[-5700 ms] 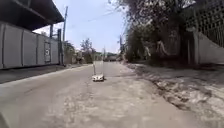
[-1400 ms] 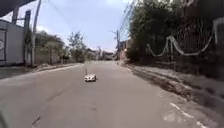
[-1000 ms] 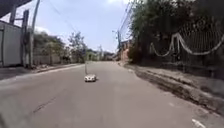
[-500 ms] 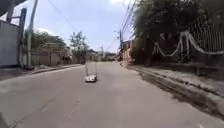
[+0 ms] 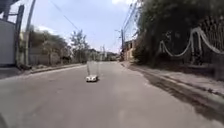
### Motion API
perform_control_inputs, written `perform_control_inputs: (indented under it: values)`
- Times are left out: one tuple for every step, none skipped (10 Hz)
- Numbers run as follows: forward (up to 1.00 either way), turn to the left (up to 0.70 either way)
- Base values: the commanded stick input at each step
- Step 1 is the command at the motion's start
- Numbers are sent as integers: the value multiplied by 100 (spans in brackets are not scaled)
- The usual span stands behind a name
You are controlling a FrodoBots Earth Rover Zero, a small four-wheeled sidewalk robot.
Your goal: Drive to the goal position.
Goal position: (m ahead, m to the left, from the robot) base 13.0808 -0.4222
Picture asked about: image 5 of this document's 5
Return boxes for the orange building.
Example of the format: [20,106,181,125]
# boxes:
[123,39,137,62]

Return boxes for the small white robot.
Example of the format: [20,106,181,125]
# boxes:
[85,60,101,83]

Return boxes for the grey asphalt road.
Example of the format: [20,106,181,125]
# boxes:
[0,60,224,128]

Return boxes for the tree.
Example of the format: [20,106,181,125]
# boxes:
[69,29,91,64]

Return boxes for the dark trees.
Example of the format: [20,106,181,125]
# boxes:
[131,0,224,66]

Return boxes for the grey concrete pavement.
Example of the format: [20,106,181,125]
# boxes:
[120,61,224,98]
[0,63,85,80]

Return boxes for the grey pole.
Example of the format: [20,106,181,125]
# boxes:
[23,0,37,67]

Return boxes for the fence with white garland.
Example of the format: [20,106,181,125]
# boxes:
[155,15,224,80]

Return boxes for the dark pole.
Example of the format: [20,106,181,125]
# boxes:
[13,4,25,66]

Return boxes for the trees behind concrete wall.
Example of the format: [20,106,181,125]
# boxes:
[19,29,73,66]

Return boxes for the white wall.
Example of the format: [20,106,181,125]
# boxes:
[0,19,17,67]

